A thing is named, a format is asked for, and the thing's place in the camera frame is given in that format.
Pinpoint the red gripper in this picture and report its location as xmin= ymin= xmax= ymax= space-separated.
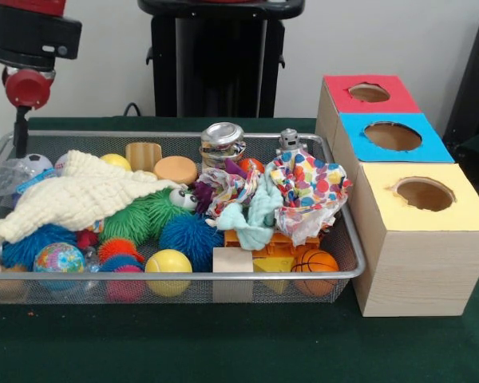
xmin=1 ymin=65 xmax=57 ymax=159

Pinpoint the cream knitted cloth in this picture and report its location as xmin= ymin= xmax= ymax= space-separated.
xmin=0 ymin=149 xmax=181 ymax=245

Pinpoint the crushed silver metal can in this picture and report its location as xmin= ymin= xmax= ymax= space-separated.
xmin=199 ymin=121 xmax=248 ymax=169

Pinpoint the shallow clear mesh bin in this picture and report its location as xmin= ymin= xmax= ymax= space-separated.
xmin=0 ymin=130 xmax=367 ymax=306

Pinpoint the wooden box with three holes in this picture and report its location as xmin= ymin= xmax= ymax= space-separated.
xmin=314 ymin=73 xmax=479 ymax=318

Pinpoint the black and white soccer ball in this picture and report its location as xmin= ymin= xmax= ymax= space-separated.
xmin=19 ymin=153 xmax=53 ymax=175

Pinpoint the crushed bottle with blue label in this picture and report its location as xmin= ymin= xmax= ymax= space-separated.
xmin=0 ymin=158 xmax=59 ymax=197

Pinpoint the blue spiky ball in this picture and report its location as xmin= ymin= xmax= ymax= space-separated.
xmin=2 ymin=222 xmax=79 ymax=269
xmin=159 ymin=213 xmax=224 ymax=273

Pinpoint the globe print ball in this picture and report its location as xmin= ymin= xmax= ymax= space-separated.
xmin=32 ymin=242 xmax=85 ymax=290

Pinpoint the yellow ball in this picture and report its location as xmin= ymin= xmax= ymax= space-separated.
xmin=144 ymin=249 xmax=193 ymax=298

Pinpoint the light teal cloth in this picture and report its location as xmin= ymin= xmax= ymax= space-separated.
xmin=215 ymin=159 xmax=288 ymax=251

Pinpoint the colourful spotted cloth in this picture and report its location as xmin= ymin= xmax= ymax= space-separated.
xmin=269 ymin=150 xmax=353 ymax=247

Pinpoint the black stand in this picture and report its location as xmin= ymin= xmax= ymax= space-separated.
xmin=441 ymin=6 xmax=479 ymax=147

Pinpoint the black cable loop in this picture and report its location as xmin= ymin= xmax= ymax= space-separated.
xmin=122 ymin=101 xmax=144 ymax=118

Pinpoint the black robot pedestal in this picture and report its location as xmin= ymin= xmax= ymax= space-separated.
xmin=137 ymin=0 xmax=307 ymax=119

